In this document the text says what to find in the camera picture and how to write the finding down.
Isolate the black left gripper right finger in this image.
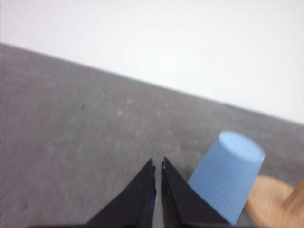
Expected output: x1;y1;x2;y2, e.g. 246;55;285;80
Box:
161;157;230;228

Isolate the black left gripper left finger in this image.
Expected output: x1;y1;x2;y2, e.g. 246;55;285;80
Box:
85;159;156;228

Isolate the wooden cup tree stand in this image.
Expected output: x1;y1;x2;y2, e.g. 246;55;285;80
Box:
247;175;304;228

